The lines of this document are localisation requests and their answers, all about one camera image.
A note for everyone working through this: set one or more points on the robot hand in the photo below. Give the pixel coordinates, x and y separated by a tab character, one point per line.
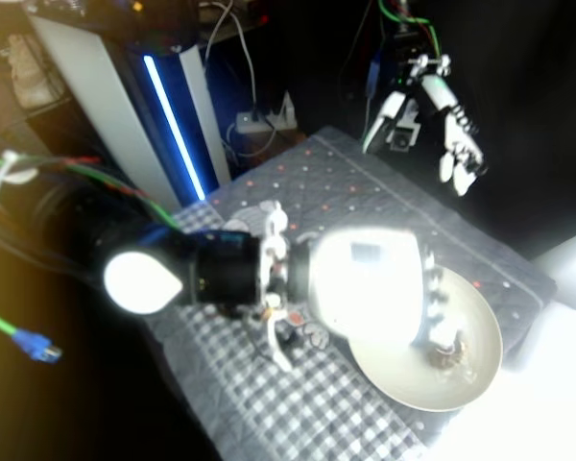
365	278
439	93

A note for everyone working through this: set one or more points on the small brown object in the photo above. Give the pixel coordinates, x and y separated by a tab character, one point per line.
444	360

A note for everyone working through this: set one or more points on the white round plate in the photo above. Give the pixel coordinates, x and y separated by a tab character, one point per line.
413	379

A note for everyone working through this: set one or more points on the grey quilt with printed bear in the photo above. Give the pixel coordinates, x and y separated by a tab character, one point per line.
278	413

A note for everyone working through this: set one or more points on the white power strip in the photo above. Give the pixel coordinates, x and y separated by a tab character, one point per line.
264	120

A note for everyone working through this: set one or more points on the white tower with blue light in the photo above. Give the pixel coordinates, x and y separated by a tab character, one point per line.
101	96

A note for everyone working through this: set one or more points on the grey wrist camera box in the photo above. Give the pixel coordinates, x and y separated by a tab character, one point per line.
403	134

